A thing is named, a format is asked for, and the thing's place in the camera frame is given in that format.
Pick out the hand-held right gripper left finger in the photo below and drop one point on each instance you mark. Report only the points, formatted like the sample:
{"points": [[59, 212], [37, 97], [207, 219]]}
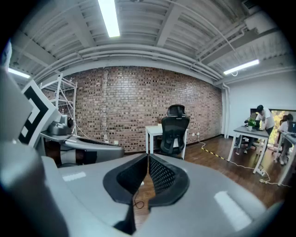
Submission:
{"points": [[92, 185]]}

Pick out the grey desk with white legs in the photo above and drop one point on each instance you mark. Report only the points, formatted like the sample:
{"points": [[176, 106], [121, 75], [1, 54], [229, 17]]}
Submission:
{"points": [[245, 132], [291, 138]]}

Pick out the black laptop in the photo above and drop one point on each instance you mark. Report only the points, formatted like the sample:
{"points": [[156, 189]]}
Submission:
{"points": [[257, 123]]}

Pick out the glass window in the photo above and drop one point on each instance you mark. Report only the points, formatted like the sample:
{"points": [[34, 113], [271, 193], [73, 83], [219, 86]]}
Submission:
{"points": [[276, 115]]}

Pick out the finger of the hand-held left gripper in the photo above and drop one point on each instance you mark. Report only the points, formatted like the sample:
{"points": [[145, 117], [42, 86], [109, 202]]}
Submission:
{"points": [[106, 151]]}

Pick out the white metal shelf rack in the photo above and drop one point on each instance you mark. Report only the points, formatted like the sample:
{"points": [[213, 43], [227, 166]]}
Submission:
{"points": [[75, 104]]}

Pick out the black mesh office chair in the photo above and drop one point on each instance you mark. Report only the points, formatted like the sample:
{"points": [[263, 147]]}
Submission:
{"points": [[173, 129]]}

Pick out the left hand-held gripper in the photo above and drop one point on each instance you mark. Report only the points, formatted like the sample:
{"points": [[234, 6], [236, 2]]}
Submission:
{"points": [[39, 111]]}

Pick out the long ceiling light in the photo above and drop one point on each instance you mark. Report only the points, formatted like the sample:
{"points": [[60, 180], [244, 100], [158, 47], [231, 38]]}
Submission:
{"points": [[108, 18], [240, 67], [18, 72]]}

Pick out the dried plant in white pot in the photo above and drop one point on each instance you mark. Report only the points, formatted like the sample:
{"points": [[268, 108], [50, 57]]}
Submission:
{"points": [[159, 125]]}

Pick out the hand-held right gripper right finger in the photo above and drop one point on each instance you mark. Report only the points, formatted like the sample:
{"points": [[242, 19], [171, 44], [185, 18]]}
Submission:
{"points": [[203, 192]]}

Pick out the green plant in white pot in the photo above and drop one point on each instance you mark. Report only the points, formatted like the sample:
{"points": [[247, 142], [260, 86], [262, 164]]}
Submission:
{"points": [[250, 128]]}

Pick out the white ceiling air unit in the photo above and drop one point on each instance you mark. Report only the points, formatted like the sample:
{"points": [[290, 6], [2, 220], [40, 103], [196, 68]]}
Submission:
{"points": [[261, 22]]}

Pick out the white wall pipes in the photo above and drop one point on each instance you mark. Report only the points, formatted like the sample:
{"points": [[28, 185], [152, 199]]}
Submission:
{"points": [[226, 111]]}

